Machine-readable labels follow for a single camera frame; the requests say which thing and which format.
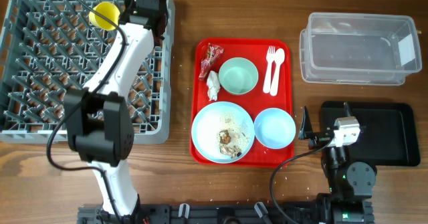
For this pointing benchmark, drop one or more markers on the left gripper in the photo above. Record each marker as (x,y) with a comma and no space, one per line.
(131,2)

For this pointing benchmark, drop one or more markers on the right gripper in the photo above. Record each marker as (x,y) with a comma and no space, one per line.
(306,132)

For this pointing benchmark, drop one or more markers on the yellow plastic cup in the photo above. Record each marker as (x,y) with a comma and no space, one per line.
(109,11)

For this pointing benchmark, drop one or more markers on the light blue plastic bowl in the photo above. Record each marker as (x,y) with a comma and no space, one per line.
(274,128)

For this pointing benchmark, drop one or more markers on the red snack wrapper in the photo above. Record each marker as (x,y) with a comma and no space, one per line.
(212,54)

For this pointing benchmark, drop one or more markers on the white plastic fork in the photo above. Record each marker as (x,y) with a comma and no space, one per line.
(270,55)

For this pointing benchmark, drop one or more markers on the green plastic bowl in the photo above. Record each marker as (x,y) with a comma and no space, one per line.
(238,76)

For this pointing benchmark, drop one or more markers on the white tissue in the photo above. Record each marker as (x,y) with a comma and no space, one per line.
(213,85)

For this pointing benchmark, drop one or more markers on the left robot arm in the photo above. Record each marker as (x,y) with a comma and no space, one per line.
(97,118)

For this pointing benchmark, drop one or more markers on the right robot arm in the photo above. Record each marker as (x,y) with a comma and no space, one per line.
(350,183)

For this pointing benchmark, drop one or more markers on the grey plastic dishwasher rack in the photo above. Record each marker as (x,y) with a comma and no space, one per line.
(50,46)

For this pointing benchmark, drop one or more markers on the black plastic tray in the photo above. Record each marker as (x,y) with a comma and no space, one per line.
(388,137)

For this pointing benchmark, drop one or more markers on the white plastic spoon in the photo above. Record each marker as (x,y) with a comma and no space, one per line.
(279,58)

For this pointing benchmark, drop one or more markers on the clear plastic bin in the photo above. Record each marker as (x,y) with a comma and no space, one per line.
(359,49)

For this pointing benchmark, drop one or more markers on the red plastic serving tray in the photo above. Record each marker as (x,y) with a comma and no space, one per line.
(254,102)

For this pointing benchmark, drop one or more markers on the brown food scraps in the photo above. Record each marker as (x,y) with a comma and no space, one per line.
(225,145)

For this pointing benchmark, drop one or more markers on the light blue dinner plate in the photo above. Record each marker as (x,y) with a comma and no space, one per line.
(218,116)

